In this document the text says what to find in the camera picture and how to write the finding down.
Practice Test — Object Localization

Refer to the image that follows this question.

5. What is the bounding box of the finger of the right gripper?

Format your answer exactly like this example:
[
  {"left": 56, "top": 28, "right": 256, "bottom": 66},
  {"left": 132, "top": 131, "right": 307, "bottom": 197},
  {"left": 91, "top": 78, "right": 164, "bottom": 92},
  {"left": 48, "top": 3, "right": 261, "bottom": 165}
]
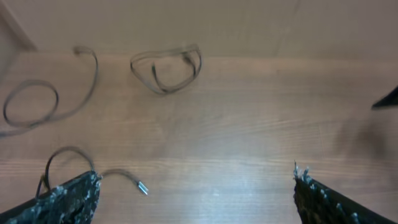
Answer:
[{"left": 371, "top": 87, "right": 398, "bottom": 110}]

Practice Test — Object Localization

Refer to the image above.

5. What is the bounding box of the thick black USB cable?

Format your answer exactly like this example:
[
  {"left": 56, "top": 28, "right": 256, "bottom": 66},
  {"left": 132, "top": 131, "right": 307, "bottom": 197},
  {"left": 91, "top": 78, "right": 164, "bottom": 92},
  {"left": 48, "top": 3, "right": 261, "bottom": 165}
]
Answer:
[{"left": 34, "top": 146, "right": 149, "bottom": 200}]

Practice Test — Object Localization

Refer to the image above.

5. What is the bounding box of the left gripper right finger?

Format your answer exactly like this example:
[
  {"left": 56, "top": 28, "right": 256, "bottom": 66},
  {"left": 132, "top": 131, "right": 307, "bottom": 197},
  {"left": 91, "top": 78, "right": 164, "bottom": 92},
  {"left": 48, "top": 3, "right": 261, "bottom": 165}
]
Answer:
[{"left": 293, "top": 165, "right": 395, "bottom": 224}]

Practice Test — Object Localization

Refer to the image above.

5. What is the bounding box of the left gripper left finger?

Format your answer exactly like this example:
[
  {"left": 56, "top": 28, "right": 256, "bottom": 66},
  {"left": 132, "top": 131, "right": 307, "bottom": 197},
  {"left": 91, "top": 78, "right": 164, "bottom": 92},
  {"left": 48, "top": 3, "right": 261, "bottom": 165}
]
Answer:
[{"left": 1, "top": 171, "right": 101, "bottom": 224}]

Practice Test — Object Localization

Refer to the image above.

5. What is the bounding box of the thin black USB-C cable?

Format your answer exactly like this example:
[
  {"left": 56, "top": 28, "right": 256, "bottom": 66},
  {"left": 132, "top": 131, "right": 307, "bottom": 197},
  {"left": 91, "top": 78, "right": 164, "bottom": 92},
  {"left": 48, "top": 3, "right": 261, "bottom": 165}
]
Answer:
[{"left": 0, "top": 45, "right": 100, "bottom": 138}]

